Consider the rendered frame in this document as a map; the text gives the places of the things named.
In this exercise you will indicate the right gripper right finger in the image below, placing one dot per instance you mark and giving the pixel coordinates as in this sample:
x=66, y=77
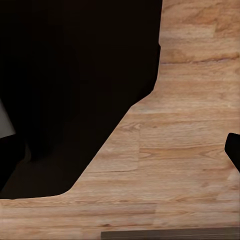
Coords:
x=232, y=148

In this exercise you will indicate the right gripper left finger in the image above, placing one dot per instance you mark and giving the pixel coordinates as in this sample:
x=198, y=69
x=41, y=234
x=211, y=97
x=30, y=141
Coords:
x=12, y=149

